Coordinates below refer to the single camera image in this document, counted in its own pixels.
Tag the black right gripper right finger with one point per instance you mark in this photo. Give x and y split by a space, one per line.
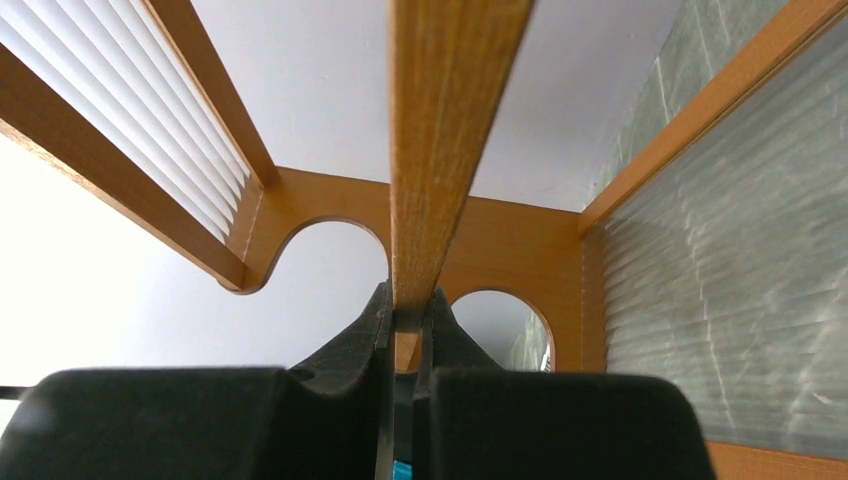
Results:
473 419

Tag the orange wooden shelf rack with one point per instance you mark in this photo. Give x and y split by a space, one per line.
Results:
141 112

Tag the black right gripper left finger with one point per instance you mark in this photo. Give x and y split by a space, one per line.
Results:
328 417

